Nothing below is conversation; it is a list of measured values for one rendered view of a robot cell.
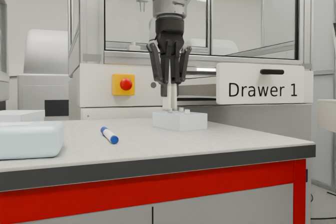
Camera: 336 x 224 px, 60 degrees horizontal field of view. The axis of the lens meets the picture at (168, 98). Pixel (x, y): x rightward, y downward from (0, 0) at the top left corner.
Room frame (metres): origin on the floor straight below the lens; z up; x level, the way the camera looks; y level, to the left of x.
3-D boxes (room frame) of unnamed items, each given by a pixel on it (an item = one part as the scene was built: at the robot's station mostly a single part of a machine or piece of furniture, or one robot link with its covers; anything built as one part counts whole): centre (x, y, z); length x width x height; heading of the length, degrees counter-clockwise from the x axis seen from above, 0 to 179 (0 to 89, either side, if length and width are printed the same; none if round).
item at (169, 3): (0.76, 0.00, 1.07); 0.09 x 0.09 x 0.06
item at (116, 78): (0.99, 0.15, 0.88); 0.07 x 0.05 x 0.07; 111
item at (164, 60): (0.75, 0.01, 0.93); 0.04 x 0.01 x 0.11; 33
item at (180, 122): (0.74, -0.03, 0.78); 0.12 x 0.08 x 0.04; 34
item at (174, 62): (0.77, -0.02, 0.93); 0.04 x 0.01 x 0.11; 33
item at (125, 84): (0.95, 0.14, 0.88); 0.04 x 0.03 x 0.04; 111
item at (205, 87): (1.02, -0.19, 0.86); 0.40 x 0.26 x 0.06; 21
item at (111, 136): (0.57, 0.12, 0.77); 0.14 x 0.02 x 0.02; 20
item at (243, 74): (0.82, -0.27, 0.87); 0.29 x 0.02 x 0.11; 111
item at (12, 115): (0.57, 0.31, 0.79); 0.13 x 0.09 x 0.05; 5
